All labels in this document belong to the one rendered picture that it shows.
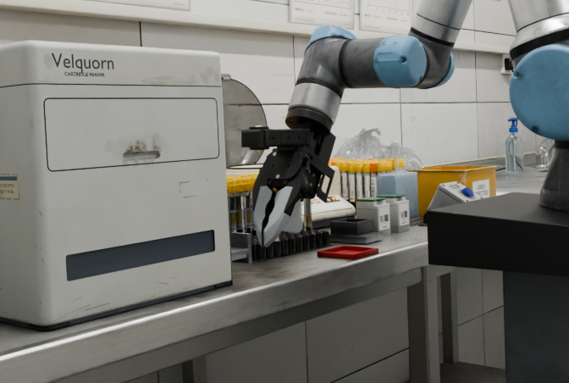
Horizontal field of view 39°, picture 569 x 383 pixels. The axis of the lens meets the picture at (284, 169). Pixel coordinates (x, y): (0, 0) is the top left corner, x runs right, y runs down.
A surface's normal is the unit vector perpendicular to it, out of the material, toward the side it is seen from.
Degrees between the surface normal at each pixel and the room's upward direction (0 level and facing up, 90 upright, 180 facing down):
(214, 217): 90
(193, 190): 90
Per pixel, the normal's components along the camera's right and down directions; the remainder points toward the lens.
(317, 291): 0.76, 0.00
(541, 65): -0.56, 0.20
